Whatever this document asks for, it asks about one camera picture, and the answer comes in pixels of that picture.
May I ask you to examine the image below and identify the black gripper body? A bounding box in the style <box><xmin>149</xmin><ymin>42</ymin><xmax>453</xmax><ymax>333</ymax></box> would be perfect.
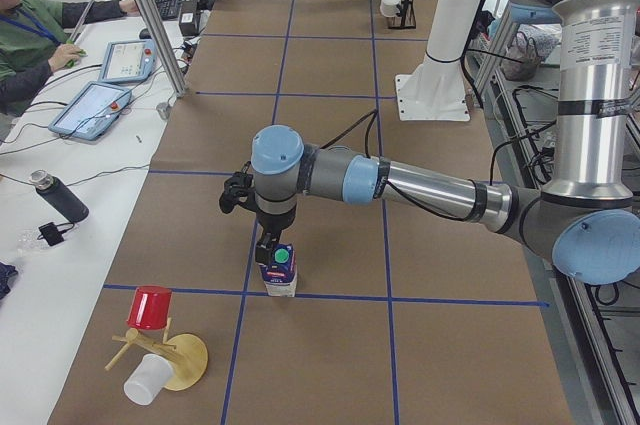
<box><xmin>219</xmin><ymin>161</ymin><xmax>256</xmax><ymax>214</ymax></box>

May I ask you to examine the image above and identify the blue white milk carton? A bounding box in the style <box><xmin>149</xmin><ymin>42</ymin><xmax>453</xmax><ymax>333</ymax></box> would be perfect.
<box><xmin>259</xmin><ymin>244</ymin><xmax>298</xmax><ymax>297</ymax></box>

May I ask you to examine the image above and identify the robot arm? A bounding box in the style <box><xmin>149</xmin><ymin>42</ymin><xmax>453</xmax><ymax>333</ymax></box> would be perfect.
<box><xmin>219</xmin><ymin>0</ymin><xmax>639</xmax><ymax>285</ymax></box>

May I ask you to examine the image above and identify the red cup on tree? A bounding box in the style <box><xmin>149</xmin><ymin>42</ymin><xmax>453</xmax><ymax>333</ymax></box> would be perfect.
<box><xmin>126</xmin><ymin>285</ymin><xmax>172</xmax><ymax>330</ymax></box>

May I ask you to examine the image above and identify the white cup on tree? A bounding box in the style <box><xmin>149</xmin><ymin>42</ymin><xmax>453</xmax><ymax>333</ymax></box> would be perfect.
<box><xmin>123</xmin><ymin>353</ymin><xmax>174</xmax><ymax>406</ymax></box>

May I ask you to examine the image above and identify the white upturned cup in rack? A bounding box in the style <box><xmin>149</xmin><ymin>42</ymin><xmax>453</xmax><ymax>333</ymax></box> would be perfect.
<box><xmin>380</xmin><ymin>0</ymin><xmax>402</xmax><ymax>18</ymax></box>

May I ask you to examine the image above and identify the wooden mug tree stand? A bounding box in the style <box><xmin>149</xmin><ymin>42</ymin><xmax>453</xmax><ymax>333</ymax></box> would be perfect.
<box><xmin>104</xmin><ymin>317</ymin><xmax>208</xmax><ymax>391</ymax></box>

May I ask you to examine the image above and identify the teach pendant tablet near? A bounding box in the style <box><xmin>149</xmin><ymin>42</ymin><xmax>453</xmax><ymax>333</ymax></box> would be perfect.
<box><xmin>48</xmin><ymin>82</ymin><xmax>131</xmax><ymax>141</ymax></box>

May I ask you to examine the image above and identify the teach pendant tablet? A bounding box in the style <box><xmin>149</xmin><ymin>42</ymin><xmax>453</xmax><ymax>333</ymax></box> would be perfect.
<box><xmin>98</xmin><ymin>39</ymin><xmax>156</xmax><ymax>84</ymax></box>
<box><xmin>48</xmin><ymin>82</ymin><xmax>131</xmax><ymax>141</ymax></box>

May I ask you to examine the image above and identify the teach pendant tablet far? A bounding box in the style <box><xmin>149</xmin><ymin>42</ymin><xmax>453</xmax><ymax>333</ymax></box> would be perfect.
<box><xmin>98</xmin><ymin>39</ymin><xmax>156</xmax><ymax>84</ymax></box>

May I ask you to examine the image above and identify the black water bottle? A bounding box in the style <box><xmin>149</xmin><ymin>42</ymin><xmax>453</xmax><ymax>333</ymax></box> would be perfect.
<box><xmin>29</xmin><ymin>170</ymin><xmax>89</xmax><ymax>223</ymax></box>

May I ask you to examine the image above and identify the black binder clip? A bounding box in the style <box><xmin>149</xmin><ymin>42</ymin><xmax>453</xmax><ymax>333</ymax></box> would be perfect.
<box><xmin>37</xmin><ymin>222</ymin><xmax>76</xmax><ymax>247</ymax></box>

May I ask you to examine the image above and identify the person in green shirt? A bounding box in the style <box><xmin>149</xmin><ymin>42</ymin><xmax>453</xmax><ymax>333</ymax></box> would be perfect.
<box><xmin>1</xmin><ymin>0</ymin><xmax>138</xmax><ymax>118</ymax></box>

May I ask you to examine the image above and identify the aluminium frame post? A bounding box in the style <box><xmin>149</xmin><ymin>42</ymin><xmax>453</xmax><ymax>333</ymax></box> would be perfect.
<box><xmin>135</xmin><ymin>0</ymin><xmax>186</xmax><ymax>98</ymax></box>

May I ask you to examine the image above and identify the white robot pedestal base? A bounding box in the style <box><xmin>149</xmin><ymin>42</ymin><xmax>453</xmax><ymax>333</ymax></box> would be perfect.
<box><xmin>395</xmin><ymin>0</ymin><xmax>483</xmax><ymax>122</ymax></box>

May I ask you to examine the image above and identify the black wire cup rack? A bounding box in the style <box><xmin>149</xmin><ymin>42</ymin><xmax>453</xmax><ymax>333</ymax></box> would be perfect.
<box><xmin>383</xmin><ymin>0</ymin><xmax>417</xmax><ymax>30</ymax></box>

